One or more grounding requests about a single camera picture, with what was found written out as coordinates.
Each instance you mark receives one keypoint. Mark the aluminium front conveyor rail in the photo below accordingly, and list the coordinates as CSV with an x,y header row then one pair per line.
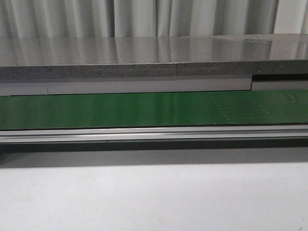
x,y
152,133

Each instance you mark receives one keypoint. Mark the grey rear conveyor guard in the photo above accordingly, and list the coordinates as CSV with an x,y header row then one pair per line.
x,y
154,84

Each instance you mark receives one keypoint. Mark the green conveyor belt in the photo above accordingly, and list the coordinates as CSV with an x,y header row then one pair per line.
x,y
154,109

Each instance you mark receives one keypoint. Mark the white pleated curtain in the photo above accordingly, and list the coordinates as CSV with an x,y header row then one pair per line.
x,y
150,18

